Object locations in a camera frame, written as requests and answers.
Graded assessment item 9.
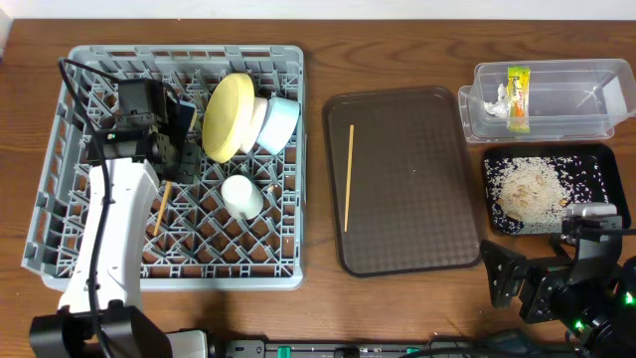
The clear plastic bin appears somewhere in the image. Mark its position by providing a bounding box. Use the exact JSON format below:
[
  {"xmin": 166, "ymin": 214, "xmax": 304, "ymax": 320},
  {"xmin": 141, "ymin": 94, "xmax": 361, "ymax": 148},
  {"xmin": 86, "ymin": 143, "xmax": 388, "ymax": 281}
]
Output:
[{"xmin": 458, "ymin": 59, "xmax": 635, "ymax": 143}]

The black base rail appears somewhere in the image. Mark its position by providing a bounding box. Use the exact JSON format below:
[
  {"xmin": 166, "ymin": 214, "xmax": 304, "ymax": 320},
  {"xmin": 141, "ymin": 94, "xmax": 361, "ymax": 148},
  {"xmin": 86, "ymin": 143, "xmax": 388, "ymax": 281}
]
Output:
[{"xmin": 163, "ymin": 328, "xmax": 572, "ymax": 358}]

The yellow round plate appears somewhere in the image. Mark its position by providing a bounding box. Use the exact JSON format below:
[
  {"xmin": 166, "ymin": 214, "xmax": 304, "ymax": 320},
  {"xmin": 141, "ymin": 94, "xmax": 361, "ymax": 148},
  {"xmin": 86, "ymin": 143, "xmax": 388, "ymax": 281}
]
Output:
[{"xmin": 202, "ymin": 73, "xmax": 255, "ymax": 163}]

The pink white bowl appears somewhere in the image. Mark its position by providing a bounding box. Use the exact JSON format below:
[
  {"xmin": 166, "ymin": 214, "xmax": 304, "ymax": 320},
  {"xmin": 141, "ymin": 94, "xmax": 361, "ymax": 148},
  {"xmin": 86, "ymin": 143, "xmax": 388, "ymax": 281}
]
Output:
[{"xmin": 239, "ymin": 97, "xmax": 268, "ymax": 153}]

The black rectangular tray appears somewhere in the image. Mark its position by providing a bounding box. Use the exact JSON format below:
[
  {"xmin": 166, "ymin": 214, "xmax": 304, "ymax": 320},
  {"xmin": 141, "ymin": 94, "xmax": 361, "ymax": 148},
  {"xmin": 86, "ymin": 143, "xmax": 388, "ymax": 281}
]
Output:
[{"xmin": 482, "ymin": 144, "xmax": 631, "ymax": 234}]

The dark brown serving tray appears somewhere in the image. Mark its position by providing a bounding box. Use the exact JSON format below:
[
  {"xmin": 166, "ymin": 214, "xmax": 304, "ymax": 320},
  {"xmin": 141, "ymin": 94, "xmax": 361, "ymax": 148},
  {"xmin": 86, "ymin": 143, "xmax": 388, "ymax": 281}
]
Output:
[{"xmin": 323, "ymin": 87, "xmax": 485, "ymax": 277}]

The white cup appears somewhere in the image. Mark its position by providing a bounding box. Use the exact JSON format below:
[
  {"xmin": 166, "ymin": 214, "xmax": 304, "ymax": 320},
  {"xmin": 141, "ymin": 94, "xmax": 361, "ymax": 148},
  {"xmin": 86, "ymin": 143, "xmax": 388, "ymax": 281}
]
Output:
[{"xmin": 221, "ymin": 175, "xmax": 263, "ymax": 220}]

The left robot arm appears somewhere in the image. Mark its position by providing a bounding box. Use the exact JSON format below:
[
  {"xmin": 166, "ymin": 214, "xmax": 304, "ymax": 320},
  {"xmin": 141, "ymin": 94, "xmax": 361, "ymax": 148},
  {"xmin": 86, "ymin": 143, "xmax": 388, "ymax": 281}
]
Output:
[{"xmin": 30, "ymin": 79, "xmax": 208, "ymax": 357}]

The green yellow snack wrapper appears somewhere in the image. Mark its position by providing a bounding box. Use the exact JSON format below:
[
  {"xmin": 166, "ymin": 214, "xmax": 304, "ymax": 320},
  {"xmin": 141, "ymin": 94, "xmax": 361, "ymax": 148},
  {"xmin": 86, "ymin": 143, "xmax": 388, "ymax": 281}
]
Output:
[{"xmin": 507, "ymin": 67, "xmax": 531, "ymax": 134}]

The white tissue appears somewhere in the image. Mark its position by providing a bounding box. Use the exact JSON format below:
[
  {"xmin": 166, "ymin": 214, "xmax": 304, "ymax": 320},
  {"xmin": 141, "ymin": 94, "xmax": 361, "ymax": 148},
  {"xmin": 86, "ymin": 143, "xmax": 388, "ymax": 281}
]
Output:
[{"xmin": 484, "ymin": 84, "xmax": 510, "ymax": 118}]

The spilled rice food waste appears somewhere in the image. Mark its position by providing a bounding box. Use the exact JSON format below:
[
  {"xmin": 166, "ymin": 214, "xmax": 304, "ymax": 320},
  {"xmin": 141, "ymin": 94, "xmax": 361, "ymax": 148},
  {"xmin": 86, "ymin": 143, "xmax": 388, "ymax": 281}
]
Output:
[{"xmin": 483, "ymin": 155, "xmax": 609, "ymax": 236}]

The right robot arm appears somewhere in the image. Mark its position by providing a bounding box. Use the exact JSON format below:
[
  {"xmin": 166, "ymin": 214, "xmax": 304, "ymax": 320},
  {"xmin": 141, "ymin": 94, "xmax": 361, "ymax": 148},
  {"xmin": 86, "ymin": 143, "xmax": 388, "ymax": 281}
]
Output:
[{"xmin": 480, "ymin": 228, "xmax": 635, "ymax": 357}]

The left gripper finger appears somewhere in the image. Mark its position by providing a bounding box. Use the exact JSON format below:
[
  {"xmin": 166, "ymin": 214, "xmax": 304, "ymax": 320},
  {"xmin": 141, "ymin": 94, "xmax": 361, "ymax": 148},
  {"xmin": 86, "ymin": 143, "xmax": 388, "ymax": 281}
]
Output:
[
  {"xmin": 176, "ymin": 142, "xmax": 200, "ymax": 184},
  {"xmin": 173, "ymin": 100, "xmax": 197, "ymax": 142}
]

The grey plastic dishwasher rack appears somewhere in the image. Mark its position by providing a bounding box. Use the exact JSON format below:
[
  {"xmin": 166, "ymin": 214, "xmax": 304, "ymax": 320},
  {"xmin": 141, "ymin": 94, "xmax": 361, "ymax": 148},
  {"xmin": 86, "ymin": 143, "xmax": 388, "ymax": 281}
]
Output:
[{"xmin": 22, "ymin": 45, "xmax": 307, "ymax": 291}]

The light blue bowl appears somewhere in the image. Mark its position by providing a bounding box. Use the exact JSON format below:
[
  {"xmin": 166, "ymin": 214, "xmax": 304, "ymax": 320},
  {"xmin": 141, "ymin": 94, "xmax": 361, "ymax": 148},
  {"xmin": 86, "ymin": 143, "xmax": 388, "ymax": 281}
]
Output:
[{"xmin": 256, "ymin": 97, "xmax": 300, "ymax": 155}]

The wooden chopstick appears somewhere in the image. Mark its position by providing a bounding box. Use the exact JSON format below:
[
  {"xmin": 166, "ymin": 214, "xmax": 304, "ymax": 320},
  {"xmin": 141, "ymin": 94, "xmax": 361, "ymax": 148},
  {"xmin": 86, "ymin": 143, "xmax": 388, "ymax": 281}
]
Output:
[
  {"xmin": 344, "ymin": 124, "xmax": 355, "ymax": 233},
  {"xmin": 152, "ymin": 106, "xmax": 199, "ymax": 238}
]

